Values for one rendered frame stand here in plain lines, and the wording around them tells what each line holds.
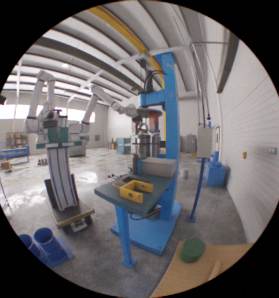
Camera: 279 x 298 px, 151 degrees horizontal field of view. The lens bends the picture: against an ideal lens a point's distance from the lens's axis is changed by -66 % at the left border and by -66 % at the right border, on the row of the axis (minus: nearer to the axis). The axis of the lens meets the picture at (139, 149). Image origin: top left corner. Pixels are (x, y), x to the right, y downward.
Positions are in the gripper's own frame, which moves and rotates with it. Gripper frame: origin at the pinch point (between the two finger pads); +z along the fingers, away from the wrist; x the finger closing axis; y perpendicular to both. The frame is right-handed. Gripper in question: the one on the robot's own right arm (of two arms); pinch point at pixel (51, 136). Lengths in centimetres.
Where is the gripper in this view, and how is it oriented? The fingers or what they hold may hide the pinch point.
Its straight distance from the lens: 94.1
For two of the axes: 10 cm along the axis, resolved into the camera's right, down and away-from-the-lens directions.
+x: -4.3, 2.0, -8.8
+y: -8.1, 3.5, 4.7
